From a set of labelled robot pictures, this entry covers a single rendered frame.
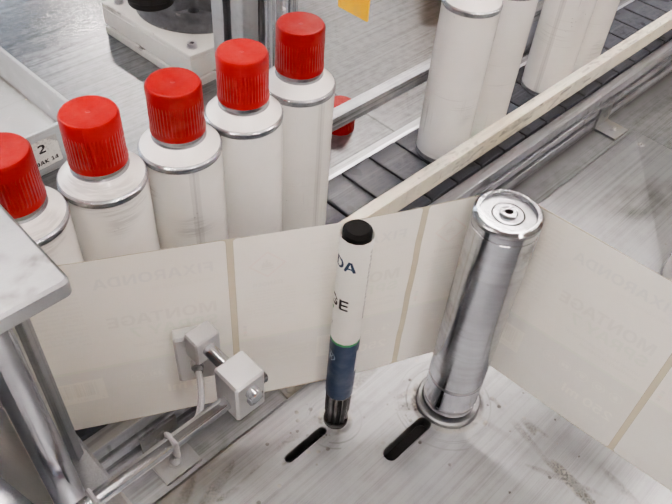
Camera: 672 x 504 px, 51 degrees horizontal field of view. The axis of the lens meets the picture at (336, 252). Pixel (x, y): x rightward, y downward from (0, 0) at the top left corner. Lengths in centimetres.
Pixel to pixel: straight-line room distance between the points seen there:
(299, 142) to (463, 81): 20
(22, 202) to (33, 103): 49
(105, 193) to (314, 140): 16
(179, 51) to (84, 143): 48
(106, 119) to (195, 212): 9
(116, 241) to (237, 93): 12
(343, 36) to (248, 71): 56
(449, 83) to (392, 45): 34
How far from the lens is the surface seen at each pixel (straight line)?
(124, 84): 91
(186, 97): 42
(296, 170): 53
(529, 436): 53
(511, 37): 68
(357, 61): 95
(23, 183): 39
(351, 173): 68
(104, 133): 40
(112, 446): 52
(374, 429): 51
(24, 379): 30
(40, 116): 87
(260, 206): 50
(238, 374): 37
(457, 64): 65
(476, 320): 42
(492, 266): 39
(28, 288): 24
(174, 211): 46
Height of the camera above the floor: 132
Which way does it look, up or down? 46 degrees down
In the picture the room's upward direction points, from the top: 5 degrees clockwise
